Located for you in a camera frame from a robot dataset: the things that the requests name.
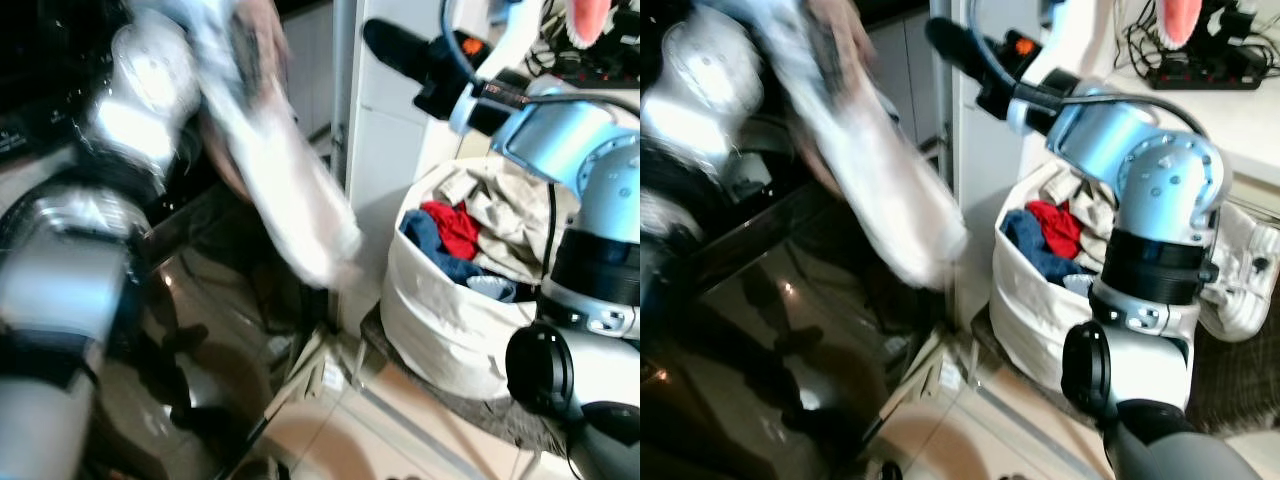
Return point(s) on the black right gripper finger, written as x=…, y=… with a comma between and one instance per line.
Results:
x=400, y=48
x=958, y=42

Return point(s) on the white cloth garment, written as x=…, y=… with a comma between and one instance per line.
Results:
x=290, y=190
x=890, y=190

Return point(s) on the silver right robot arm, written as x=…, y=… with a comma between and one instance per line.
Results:
x=1170, y=180
x=570, y=140

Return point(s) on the black washing machine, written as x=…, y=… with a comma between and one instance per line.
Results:
x=40, y=60

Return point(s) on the white cupboard door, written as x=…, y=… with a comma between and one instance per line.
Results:
x=310, y=70
x=905, y=70

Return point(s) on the white cabinet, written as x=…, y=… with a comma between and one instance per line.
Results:
x=385, y=150
x=985, y=170

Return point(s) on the red garment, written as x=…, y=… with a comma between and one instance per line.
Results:
x=455, y=230
x=1058, y=228

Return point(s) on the beige garment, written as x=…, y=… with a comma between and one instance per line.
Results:
x=510, y=220
x=1095, y=215

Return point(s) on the black power strip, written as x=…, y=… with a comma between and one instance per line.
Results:
x=1200, y=75
x=600, y=72

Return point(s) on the pink brush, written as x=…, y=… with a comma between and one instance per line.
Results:
x=1182, y=18
x=590, y=20

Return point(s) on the black power adapter plug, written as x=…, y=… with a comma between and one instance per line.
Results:
x=630, y=30
x=1240, y=30

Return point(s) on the light blue small garment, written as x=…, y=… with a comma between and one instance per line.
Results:
x=1080, y=284
x=495, y=288

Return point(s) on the white fabric laundry basket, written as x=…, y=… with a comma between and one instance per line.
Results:
x=440, y=330
x=1030, y=320

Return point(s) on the white sneaker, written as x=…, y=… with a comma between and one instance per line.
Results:
x=1245, y=290

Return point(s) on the dark glass washer door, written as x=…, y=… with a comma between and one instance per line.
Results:
x=220, y=330
x=790, y=340

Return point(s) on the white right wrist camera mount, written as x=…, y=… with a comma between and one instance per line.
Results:
x=1075, y=45
x=515, y=35

